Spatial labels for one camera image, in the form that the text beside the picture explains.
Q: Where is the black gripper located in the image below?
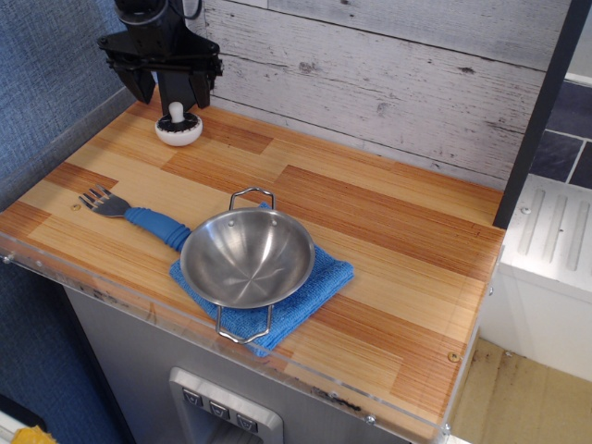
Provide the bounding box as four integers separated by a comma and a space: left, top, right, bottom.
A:
98, 21, 223, 109

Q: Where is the black and white toy mushroom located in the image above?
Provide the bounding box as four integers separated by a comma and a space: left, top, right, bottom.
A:
154, 102, 204, 147

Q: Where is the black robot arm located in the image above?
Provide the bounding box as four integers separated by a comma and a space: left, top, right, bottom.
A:
97, 1, 223, 114

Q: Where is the yellow object at corner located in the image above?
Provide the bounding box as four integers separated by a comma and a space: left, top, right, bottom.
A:
10, 426, 57, 444

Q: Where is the blue folded cloth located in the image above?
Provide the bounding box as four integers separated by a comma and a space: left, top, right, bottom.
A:
168, 201, 355, 359

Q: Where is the silver dispenser button panel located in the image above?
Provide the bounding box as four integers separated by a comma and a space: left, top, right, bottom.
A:
168, 367, 284, 443

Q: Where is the white grooved drain board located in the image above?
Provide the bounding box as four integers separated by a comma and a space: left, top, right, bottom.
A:
501, 174, 591, 292

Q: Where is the clear acrylic table edge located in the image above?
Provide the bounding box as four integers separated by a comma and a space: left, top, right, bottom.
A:
1, 223, 502, 443

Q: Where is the dark left vertical post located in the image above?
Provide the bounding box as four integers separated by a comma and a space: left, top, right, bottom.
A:
156, 72, 196, 116

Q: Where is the dark vertical post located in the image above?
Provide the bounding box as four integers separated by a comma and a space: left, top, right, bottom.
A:
156, 72, 196, 116
493, 0, 591, 229

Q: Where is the blue handled metal fork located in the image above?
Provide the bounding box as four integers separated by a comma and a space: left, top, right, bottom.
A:
79, 184, 191, 252

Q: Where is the stainless steel bowl with handles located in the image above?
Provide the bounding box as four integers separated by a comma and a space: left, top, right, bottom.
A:
180, 187, 315, 344

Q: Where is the dark right vertical post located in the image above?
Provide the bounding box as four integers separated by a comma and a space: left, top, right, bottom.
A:
493, 0, 591, 229

